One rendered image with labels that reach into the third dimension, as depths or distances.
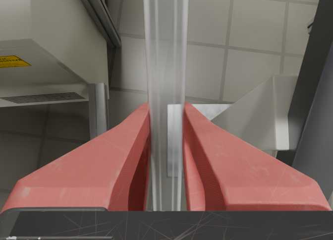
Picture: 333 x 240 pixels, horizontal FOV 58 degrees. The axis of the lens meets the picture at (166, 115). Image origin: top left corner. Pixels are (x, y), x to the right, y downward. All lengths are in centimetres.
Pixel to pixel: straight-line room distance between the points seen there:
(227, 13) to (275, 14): 17
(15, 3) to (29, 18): 3
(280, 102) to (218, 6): 95
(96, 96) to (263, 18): 69
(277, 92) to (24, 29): 38
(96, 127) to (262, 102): 54
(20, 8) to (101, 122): 34
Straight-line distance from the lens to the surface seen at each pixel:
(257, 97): 29
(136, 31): 113
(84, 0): 81
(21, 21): 52
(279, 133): 25
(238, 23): 116
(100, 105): 75
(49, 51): 56
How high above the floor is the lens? 105
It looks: 84 degrees down
